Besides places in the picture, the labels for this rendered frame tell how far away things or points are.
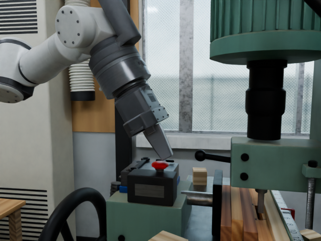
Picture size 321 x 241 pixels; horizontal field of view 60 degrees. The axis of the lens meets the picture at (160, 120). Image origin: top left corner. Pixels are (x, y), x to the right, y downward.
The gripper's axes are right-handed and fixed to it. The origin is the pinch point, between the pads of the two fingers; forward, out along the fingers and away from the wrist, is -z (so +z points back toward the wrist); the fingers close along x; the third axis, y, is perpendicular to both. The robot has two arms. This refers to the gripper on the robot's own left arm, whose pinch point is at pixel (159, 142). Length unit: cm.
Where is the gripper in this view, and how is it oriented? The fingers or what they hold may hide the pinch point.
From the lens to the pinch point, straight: 48.6
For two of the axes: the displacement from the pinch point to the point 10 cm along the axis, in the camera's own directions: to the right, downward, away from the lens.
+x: -2.3, 1.1, -9.7
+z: -4.8, -8.7, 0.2
